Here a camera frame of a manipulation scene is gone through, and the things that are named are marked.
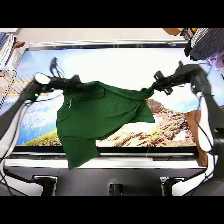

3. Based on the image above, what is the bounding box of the purple garment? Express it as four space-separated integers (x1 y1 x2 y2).
206 51 224 79

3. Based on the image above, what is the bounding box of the orange garment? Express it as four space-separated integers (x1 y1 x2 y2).
162 27 189 37

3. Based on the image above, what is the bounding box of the green T-shirt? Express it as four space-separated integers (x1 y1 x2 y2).
55 80 156 171

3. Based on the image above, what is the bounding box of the blue striped garment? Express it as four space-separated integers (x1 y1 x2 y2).
0 31 17 72

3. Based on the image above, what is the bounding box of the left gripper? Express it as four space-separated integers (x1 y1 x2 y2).
62 74 84 91

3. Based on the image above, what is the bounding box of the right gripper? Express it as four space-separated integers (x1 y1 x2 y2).
151 75 177 94

